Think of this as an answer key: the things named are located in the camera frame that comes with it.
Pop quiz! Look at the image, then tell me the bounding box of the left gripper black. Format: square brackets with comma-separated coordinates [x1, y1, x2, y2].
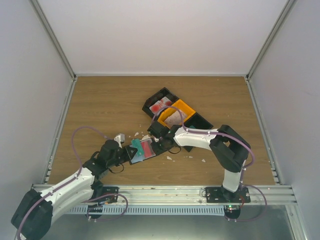
[107, 144, 137, 168]

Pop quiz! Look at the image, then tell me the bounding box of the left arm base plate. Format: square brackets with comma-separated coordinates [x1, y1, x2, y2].
[85, 186, 119, 206]

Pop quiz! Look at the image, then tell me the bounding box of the black bin with cards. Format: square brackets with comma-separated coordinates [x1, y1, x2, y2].
[142, 87, 180, 118]

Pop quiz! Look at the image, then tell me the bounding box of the black bin with teal item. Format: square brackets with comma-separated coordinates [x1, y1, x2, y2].
[183, 112, 215, 153]

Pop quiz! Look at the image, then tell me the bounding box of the black card holder wallet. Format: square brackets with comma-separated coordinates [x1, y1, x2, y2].
[129, 136, 157, 165]

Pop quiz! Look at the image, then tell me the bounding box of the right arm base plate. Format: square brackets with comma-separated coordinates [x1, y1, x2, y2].
[204, 186, 251, 203]

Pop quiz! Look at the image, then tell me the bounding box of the stack of red white cards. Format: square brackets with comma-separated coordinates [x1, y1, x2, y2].
[149, 96, 173, 114]

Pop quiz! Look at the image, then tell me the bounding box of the left frame post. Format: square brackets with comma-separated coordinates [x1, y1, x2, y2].
[29, 0, 77, 81]

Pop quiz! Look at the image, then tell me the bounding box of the slotted cable duct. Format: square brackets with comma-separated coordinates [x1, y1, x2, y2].
[66, 205, 226, 216]

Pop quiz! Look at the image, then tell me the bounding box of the aluminium rail front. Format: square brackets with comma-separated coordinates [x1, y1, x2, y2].
[29, 184, 298, 207]

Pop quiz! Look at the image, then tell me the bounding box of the teal credit card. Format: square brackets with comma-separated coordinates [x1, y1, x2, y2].
[131, 138, 144, 156]

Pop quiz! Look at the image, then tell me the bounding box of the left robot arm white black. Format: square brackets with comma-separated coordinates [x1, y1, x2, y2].
[11, 140, 139, 240]

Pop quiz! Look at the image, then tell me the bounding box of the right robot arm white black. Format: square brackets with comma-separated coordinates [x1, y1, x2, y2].
[147, 122, 252, 203]

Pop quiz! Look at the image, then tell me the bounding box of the right frame post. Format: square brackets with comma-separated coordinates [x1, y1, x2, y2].
[245, 0, 297, 81]

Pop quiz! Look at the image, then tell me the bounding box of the yellow bin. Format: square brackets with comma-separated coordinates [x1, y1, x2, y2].
[157, 99, 196, 129]

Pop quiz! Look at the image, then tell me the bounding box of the frame post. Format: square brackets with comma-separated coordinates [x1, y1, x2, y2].
[245, 0, 297, 81]
[29, 0, 77, 81]

